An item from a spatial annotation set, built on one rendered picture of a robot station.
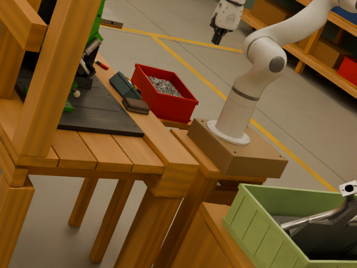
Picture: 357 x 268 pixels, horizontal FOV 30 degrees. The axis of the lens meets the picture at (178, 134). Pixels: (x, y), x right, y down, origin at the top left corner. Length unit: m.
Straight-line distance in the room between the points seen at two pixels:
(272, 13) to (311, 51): 0.90
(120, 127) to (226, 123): 0.45
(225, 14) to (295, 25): 0.30
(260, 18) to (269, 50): 6.51
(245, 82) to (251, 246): 0.69
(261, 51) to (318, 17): 0.26
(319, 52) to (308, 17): 5.66
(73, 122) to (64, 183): 1.47
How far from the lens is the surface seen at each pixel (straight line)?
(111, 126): 2.45
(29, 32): 2.02
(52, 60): 1.97
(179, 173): 2.42
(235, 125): 2.66
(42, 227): 3.41
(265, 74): 2.56
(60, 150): 2.21
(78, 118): 2.42
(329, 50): 8.21
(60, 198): 3.68
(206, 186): 2.61
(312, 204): 2.57
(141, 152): 2.39
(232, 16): 2.50
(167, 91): 3.06
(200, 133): 2.71
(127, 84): 2.77
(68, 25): 1.94
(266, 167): 2.69
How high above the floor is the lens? 1.87
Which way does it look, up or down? 22 degrees down
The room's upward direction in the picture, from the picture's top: 23 degrees clockwise
